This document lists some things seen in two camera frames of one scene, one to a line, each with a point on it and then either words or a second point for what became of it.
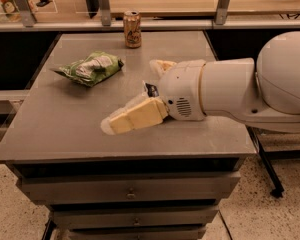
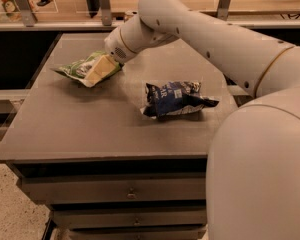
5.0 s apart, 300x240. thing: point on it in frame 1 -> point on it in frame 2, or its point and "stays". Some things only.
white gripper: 181,89 -> 114,48
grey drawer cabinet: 163,181 stays
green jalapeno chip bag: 91,69 stays
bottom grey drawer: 137,232 stays
